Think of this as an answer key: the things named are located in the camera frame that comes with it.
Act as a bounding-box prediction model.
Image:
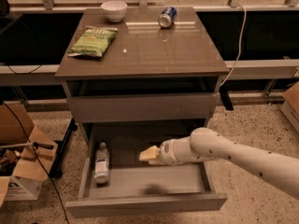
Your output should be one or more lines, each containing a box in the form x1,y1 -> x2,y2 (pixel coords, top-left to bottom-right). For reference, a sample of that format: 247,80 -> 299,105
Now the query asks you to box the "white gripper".
139,138 -> 187,165

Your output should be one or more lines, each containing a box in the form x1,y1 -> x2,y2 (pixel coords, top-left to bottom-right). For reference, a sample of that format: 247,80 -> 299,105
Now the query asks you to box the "clear plastic water bottle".
94,142 -> 109,184

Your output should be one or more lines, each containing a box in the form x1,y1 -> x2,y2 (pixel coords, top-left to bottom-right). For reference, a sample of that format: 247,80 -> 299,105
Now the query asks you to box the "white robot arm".
139,128 -> 299,199

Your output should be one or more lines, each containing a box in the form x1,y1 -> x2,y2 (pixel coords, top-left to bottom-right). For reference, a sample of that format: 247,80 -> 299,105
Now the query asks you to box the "open grey middle drawer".
66,119 -> 227,217

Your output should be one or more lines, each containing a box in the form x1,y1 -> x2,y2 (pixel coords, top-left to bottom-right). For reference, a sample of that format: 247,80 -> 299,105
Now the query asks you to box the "grey drawer cabinet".
56,7 -> 228,144

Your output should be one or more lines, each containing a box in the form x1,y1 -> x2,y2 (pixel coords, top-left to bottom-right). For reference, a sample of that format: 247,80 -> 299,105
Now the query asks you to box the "closed grey top drawer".
66,93 -> 219,123

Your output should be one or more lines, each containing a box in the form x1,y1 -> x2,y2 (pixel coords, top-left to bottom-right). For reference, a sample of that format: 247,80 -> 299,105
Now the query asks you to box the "black stand leg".
50,119 -> 78,179

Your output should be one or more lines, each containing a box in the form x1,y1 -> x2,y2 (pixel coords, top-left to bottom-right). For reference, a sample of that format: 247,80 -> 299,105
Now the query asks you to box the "open cardboard box left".
0,105 -> 58,206

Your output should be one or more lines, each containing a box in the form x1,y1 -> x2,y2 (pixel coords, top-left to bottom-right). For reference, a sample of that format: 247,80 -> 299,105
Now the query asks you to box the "green chip bag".
67,27 -> 118,58

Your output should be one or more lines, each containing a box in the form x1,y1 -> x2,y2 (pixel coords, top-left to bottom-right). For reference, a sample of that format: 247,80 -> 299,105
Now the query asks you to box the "blue soda can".
158,7 -> 177,28

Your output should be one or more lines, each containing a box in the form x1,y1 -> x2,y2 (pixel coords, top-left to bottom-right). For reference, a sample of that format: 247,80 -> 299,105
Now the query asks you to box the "cardboard box right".
280,81 -> 299,133

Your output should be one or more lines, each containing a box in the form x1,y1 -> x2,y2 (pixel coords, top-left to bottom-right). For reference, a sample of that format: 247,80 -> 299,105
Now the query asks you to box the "white ceramic bowl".
101,1 -> 128,22

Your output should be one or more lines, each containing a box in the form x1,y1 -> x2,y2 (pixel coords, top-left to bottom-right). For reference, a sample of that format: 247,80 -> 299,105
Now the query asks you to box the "black handled tool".
0,142 -> 54,150

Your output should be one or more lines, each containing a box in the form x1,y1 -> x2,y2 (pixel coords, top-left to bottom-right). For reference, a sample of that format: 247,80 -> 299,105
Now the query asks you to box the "black cable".
0,100 -> 71,224

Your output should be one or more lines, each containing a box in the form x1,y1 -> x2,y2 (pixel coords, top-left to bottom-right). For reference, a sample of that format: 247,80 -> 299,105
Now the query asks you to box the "white cable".
220,4 -> 248,88

